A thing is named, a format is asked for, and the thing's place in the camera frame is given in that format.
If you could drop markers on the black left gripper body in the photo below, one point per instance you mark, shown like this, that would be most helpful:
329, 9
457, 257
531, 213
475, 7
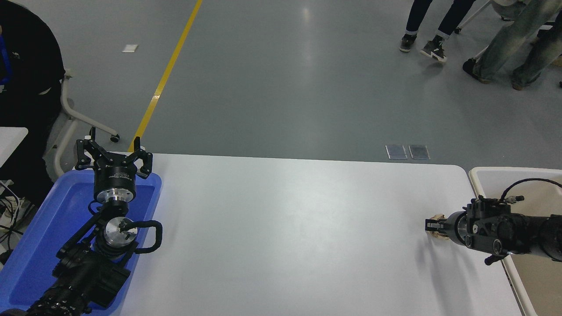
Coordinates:
115, 177

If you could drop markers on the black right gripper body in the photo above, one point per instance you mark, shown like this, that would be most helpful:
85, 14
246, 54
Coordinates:
450, 228

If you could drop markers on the tan paper ball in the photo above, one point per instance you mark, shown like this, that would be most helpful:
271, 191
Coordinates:
439, 235

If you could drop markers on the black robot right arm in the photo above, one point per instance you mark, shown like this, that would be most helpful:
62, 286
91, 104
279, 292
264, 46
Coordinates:
518, 232

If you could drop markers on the silver floor plate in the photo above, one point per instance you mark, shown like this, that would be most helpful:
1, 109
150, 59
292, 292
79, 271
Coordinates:
419, 152
396, 152

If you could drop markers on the small white table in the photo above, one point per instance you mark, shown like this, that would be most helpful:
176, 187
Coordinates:
11, 140

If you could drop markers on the blue plastic tray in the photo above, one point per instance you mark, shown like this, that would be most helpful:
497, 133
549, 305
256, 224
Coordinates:
44, 219

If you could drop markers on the large pale bin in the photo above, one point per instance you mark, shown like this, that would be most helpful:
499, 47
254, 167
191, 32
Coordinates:
540, 289

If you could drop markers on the standing person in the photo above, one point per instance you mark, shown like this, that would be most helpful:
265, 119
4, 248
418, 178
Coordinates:
505, 44

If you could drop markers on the walking person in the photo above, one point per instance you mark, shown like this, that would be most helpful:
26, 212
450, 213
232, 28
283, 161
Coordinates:
456, 15

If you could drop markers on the white rolling chair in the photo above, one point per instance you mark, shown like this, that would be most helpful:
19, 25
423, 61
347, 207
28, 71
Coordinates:
509, 11

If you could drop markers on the white frame chair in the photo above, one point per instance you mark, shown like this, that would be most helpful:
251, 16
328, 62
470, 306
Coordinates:
64, 94

